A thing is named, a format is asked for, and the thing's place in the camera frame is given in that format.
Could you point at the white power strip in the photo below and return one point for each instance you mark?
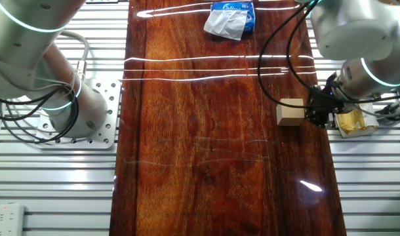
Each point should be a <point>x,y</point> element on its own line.
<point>6,219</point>

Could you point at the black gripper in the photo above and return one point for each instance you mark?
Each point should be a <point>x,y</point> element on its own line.
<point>332,98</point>

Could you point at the blue tissue pack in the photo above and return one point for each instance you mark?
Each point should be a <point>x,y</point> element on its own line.
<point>232,19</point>

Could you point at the gold and white tissue packet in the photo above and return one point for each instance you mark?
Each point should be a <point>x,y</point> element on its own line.
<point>351,126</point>

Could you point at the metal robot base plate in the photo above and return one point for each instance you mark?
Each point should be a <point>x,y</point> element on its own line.
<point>111,98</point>

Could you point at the small wooden block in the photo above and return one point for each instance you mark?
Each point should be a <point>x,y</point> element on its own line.
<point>290,113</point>

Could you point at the glossy reddish wooden board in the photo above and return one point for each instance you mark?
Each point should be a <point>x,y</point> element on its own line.
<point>203,147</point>

